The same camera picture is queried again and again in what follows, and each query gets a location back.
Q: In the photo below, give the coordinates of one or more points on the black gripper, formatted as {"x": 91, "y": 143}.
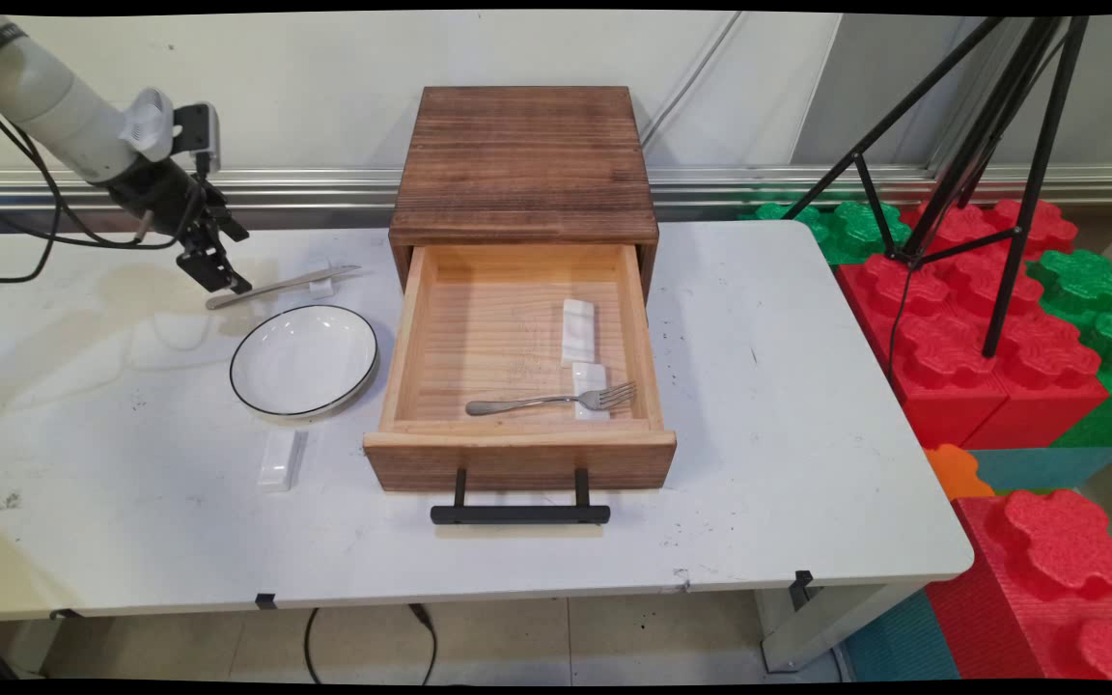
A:
{"x": 165, "y": 198}

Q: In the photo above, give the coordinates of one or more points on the silver table knife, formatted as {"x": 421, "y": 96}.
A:
{"x": 266, "y": 290}

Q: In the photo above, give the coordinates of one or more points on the silver fork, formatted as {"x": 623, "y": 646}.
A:
{"x": 546, "y": 400}

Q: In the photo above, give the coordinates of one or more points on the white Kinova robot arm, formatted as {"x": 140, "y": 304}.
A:
{"x": 49, "y": 92}

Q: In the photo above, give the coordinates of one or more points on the white ceramic cutlery rest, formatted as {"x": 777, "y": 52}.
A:
{"x": 323, "y": 286}
{"x": 278, "y": 461}
{"x": 591, "y": 375}
{"x": 577, "y": 330}

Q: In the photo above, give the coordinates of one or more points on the white plate with black rim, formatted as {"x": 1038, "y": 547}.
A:
{"x": 303, "y": 360}

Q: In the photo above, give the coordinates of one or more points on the dark wooden drawer cabinet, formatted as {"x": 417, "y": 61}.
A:
{"x": 527, "y": 159}

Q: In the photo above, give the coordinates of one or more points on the black table edge clip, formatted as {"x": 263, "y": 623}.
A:
{"x": 265, "y": 601}
{"x": 64, "y": 613}
{"x": 800, "y": 584}

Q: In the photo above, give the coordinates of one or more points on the green foam block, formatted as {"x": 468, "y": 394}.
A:
{"x": 850, "y": 232}
{"x": 1111, "y": 328}

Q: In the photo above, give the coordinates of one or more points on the white table leg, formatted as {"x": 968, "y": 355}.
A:
{"x": 836, "y": 623}

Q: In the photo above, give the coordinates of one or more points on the large red foam block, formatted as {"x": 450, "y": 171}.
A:
{"x": 971, "y": 328}

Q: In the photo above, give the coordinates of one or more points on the orange foam piece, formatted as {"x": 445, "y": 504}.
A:
{"x": 957, "y": 473}

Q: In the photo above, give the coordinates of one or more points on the teal foam block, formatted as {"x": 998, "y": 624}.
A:
{"x": 903, "y": 642}
{"x": 1048, "y": 468}

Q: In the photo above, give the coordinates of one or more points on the black tripod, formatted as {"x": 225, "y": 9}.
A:
{"x": 990, "y": 125}

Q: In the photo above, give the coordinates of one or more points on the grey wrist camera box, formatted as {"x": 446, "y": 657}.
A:
{"x": 199, "y": 130}

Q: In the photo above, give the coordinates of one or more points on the white ribbed camera mount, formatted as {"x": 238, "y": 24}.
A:
{"x": 151, "y": 124}

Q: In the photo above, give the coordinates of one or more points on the white wall conduit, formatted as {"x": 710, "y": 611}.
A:
{"x": 686, "y": 82}

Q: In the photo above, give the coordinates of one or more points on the aluminium wall rail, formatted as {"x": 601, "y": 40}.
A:
{"x": 807, "y": 181}

